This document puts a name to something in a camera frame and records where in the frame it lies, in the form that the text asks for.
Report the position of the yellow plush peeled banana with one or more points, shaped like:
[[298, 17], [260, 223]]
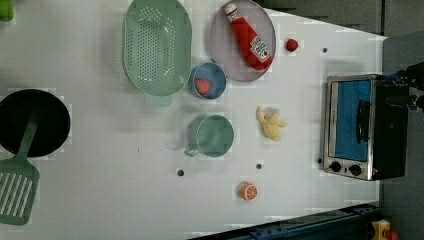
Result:
[[271, 123]]

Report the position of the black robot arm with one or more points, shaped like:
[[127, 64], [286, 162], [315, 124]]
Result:
[[411, 77]]

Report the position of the green mug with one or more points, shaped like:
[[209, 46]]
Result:
[[211, 136]]

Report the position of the red strawberry in bowl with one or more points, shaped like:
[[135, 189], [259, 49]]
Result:
[[203, 86]]

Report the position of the blue bowl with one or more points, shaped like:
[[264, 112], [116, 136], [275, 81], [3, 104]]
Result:
[[214, 74]]

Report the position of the grey oval plate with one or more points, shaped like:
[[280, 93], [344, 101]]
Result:
[[223, 43]]

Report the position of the orange slice toy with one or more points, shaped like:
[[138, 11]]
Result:
[[248, 191]]

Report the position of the red plush ketchup bottle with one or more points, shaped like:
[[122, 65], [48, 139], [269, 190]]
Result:
[[252, 47]]

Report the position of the green perforated colander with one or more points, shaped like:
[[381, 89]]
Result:
[[156, 55]]

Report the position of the small red strawberry toy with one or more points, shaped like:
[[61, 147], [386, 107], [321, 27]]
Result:
[[291, 45]]

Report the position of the silver black toaster oven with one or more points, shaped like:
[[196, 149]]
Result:
[[366, 122]]

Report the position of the black frying pan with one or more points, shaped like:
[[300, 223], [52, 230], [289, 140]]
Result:
[[53, 128]]

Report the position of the green slotted spatula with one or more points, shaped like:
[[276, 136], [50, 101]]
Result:
[[19, 179]]

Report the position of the yellow red toy object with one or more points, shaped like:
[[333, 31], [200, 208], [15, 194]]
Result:
[[383, 231]]

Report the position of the green object at corner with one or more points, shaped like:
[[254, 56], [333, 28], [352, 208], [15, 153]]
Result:
[[6, 10]]

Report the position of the blue metal table frame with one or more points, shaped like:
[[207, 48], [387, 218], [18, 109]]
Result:
[[350, 223]]

